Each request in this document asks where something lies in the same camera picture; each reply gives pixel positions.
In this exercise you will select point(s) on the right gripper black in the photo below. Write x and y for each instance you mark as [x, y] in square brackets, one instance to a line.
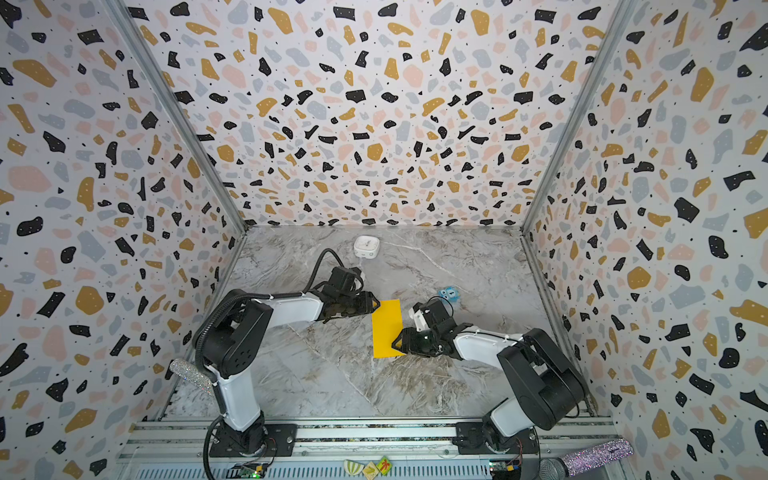
[410, 341]

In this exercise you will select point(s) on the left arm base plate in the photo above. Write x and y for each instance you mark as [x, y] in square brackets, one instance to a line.
[270, 440]

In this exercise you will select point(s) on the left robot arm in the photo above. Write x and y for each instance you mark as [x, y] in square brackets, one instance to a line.
[227, 343]

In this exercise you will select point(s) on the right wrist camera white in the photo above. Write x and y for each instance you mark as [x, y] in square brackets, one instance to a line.
[417, 316]

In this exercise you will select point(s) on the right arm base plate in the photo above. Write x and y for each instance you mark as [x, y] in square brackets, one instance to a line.
[484, 438]

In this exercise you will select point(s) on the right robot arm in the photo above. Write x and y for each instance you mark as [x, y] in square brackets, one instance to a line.
[546, 386]

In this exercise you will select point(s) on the colourful stickers on rail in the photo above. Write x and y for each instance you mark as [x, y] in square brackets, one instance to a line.
[370, 470]

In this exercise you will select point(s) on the yellow square paper sheet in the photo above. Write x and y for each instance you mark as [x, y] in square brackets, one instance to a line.
[387, 324]

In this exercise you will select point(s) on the glitter microphone right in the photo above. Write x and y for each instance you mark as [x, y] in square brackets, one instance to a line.
[580, 462]

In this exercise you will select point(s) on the glitter microphone left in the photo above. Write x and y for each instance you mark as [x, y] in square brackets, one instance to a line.
[190, 373]

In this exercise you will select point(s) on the blue owl toy block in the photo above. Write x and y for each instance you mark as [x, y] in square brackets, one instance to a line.
[450, 294]

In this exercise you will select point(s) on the aluminium rail frame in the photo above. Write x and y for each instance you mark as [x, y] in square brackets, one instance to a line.
[340, 448]

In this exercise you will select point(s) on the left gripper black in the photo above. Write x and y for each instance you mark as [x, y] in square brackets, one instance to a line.
[367, 308]

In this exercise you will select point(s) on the glitter microphone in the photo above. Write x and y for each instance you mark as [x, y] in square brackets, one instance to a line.
[580, 462]
[190, 373]

